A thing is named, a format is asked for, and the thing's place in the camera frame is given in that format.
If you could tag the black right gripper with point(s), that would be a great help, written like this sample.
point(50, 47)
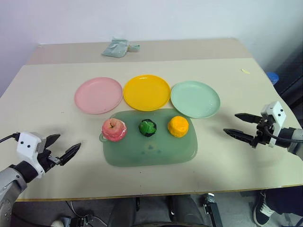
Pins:
point(261, 137)

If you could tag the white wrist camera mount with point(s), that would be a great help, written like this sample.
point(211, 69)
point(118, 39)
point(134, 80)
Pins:
point(27, 144)
point(275, 113)

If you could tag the white shoe tip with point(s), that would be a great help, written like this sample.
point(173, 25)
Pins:
point(56, 223)

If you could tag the black device on floor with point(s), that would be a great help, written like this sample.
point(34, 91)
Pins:
point(81, 221)

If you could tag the small yellow scrap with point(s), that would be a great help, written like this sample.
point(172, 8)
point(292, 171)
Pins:
point(245, 71)

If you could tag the yellow round plate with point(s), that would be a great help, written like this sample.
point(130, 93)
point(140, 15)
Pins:
point(146, 92)

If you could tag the light green round plate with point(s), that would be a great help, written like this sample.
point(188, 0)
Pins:
point(195, 98)

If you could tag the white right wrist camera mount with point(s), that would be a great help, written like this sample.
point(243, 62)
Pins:
point(275, 113)

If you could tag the blue bottle cap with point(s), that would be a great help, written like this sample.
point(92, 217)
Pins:
point(273, 77)

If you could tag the red apple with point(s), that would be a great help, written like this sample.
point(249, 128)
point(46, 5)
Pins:
point(114, 130)

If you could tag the orange fruit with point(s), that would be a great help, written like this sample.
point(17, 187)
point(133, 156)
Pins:
point(178, 126)

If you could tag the dark trouser leg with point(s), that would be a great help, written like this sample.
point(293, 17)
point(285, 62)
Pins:
point(286, 199)

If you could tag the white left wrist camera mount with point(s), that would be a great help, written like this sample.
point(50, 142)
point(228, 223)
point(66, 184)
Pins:
point(27, 144)

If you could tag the translucent green tray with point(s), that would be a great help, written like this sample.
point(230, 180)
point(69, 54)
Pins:
point(151, 149)

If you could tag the crumpled green plastic bag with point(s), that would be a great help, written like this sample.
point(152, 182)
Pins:
point(114, 48)

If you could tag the black and white sneaker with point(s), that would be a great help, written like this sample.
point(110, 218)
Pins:
point(261, 210)

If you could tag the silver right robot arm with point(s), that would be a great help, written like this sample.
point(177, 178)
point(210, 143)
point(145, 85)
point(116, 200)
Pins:
point(294, 140)

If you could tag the pink round plate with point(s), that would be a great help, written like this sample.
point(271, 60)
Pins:
point(98, 95)

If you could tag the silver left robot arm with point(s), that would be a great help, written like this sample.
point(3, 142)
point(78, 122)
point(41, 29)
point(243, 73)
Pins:
point(10, 182)

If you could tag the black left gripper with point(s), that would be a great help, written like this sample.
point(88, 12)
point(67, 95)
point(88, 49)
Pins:
point(46, 160)

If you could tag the black object beside table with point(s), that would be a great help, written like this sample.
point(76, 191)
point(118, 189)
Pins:
point(290, 75)

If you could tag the metal table leg bracket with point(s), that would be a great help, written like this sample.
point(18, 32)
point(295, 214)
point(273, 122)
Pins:
point(211, 208)

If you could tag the green vegetable toy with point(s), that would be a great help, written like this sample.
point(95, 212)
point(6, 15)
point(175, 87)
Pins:
point(147, 127)

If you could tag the dark rounded shape under table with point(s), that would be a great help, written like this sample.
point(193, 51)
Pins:
point(185, 210)

